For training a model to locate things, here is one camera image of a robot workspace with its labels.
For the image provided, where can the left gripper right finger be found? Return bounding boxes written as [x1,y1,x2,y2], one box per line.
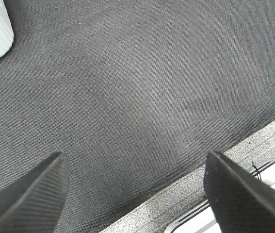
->
[204,150,275,233]

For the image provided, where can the black table cloth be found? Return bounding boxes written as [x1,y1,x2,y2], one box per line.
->
[0,0,275,233]

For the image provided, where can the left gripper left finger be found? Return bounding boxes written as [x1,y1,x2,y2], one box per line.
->
[0,152,69,233]

